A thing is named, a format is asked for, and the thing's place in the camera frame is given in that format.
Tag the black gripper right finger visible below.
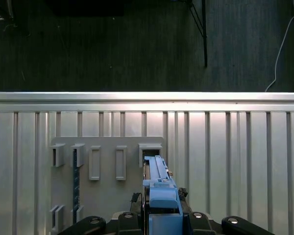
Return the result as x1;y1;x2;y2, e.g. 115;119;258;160
177;187;272;235

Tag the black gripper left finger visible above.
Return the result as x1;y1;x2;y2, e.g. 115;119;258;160
61;192;143;235

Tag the hard disk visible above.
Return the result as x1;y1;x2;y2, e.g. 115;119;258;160
142;154;187;235

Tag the grey parts rack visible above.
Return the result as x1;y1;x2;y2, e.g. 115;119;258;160
49;136;164;235

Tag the RAM stick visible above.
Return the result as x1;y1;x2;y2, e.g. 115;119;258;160
73;148;79;218

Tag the white cable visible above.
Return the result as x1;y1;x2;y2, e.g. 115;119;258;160
264;0;294;93

